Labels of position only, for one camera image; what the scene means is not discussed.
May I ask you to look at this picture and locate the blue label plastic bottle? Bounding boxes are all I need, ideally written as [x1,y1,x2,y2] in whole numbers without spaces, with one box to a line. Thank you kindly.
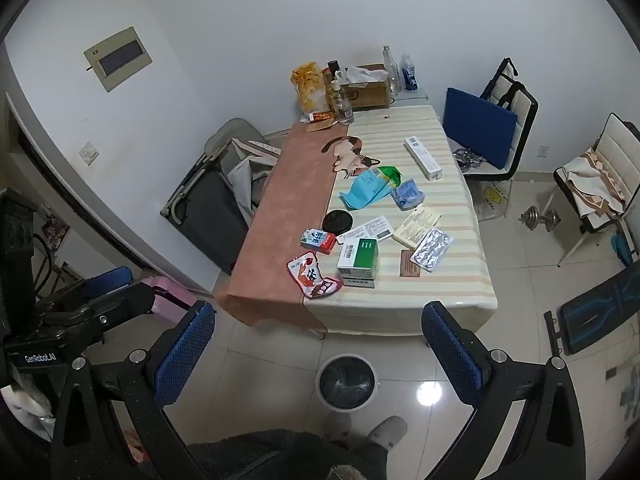
[400,53,420,92]

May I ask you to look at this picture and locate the wall electrical panel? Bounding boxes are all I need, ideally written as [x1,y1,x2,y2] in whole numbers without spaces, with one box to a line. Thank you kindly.
[83,26,153,93]

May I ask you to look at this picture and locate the person's dark clothing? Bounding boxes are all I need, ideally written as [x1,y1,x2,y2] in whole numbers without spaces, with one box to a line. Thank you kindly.
[187,427,391,480]

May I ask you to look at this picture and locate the blue white tissue packet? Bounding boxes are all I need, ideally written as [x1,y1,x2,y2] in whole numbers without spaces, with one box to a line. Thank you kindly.
[392,179,426,210]

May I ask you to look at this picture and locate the clear smiley plastic bag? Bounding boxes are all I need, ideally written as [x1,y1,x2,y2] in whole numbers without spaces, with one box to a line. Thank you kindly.
[475,180,513,222]

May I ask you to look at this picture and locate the long white box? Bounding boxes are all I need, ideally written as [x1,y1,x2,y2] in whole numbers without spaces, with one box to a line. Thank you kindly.
[404,136,445,181]

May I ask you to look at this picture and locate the clear pump bottle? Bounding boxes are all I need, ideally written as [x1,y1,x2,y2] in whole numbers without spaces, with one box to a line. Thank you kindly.
[330,71,355,126]

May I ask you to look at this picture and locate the grey folding chair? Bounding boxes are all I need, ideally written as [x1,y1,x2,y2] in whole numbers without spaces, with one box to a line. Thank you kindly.
[202,118,271,176]

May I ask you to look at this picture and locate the silver metal object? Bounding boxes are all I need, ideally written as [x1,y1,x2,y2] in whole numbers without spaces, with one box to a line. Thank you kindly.
[452,147,486,171]

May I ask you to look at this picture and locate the brown card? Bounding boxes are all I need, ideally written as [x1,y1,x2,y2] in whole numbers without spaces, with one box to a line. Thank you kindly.
[400,250,433,278]

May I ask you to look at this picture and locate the pink-brown tablecloth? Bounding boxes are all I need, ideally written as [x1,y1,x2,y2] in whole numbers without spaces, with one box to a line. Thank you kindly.
[215,120,351,333]

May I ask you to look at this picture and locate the green white medicine box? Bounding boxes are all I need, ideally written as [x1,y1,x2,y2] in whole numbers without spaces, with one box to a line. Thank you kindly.
[336,237,379,288]

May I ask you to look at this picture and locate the orange snack bag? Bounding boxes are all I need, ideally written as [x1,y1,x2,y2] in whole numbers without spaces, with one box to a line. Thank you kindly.
[291,61,328,113]

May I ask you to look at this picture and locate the small red box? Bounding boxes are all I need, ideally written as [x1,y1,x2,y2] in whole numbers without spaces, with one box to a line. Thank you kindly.
[300,228,337,255]

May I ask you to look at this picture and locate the beige folded clothes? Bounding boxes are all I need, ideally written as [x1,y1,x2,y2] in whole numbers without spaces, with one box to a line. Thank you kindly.
[565,147,626,221]

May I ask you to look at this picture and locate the striped cream tablecloth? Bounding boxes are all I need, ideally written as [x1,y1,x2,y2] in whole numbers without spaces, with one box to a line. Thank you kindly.
[300,105,501,336]

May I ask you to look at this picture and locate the dark folded furniture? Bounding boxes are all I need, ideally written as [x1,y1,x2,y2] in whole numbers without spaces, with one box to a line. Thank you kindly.
[160,160,251,276]

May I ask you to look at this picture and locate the black round lid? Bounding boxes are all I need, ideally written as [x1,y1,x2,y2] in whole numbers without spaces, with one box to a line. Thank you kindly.
[323,211,353,234]

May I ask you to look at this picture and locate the black blue workout bench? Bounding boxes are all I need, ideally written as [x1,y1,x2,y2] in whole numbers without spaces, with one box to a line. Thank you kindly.
[544,262,640,356]

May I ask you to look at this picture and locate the grey slipper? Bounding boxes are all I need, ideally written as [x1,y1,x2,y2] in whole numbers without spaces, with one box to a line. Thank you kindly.
[367,416,408,453]

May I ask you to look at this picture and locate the tall clear glass bottle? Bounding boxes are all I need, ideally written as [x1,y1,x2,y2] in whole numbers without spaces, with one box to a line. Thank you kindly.
[382,46,401,96]

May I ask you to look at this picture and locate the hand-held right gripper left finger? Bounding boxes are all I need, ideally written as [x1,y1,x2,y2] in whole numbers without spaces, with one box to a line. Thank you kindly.
[50,301,236,480]

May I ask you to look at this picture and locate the red white snack wrapper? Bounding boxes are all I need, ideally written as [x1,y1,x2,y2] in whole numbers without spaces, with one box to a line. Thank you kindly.
[286,251,344,300]

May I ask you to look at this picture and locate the pink suitcase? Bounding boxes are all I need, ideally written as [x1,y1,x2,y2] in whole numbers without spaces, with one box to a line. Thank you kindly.
[145,276,201,331]

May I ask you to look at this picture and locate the white plastic bag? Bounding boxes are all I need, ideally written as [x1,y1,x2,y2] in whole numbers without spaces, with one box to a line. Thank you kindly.
[227,142,281,221]

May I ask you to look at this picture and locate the teal object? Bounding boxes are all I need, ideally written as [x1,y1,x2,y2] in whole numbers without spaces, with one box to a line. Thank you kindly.
[610,235,636,266]

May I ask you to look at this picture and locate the silver blister pack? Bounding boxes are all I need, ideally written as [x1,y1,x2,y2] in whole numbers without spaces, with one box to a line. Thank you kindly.
[410,228,453,272]

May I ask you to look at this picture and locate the light blue cloth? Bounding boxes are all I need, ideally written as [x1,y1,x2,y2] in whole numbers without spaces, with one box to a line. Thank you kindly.
[340,167,396,209]

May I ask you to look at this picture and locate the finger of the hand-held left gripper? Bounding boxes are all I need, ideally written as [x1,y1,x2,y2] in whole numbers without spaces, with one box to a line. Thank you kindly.
[75,285,156,331]
[37,266,135,313]

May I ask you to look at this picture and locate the cat-shaped mat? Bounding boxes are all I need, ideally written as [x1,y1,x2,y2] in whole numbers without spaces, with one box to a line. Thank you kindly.
[320,136,376,178]

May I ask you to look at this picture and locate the blue cushion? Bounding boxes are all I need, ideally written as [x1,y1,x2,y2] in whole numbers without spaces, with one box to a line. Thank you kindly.
[443,87,518,171]

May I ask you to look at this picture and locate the cardboard box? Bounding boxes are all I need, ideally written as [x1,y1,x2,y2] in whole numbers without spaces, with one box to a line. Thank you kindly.
[345,64,393,109]

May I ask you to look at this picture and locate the white trash bin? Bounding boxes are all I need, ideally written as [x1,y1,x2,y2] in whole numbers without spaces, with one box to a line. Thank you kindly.
[317,354,378,413]

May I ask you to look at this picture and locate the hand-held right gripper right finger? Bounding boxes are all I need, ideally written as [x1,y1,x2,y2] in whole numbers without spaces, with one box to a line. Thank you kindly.
[421,301,601,480]

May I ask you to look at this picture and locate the metal dumbbell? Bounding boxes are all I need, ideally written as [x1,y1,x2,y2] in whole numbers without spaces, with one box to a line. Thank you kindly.
[519,206,561,232]

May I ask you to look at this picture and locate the white crumpled plastic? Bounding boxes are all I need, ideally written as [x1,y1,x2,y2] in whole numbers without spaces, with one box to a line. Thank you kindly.
[345,66,386,83]

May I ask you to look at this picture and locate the white cloth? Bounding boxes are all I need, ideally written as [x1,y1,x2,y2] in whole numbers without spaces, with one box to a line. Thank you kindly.
[0,375,56,441]

